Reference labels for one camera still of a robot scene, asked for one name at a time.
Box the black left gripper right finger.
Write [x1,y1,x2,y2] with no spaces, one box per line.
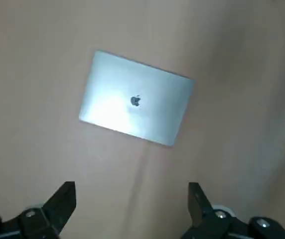
[182,182,285,239]

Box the grey laptop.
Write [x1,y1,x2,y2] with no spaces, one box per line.
[78,50,196,147]

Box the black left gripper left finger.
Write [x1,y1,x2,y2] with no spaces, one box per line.
[0,181,77,239]

